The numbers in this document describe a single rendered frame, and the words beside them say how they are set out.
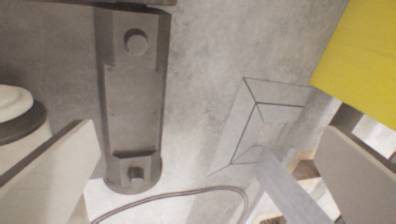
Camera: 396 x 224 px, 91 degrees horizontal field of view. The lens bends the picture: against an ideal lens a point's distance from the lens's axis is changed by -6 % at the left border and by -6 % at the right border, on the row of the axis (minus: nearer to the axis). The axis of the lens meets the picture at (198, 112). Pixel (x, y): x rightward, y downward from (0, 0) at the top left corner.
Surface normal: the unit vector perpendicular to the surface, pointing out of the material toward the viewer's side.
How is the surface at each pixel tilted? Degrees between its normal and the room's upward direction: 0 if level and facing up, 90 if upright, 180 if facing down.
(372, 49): 90
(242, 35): 0
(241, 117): 10
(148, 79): 0
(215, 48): 0
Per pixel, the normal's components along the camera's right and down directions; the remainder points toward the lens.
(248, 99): 0.17, 0.49
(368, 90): -0.91, -0.06
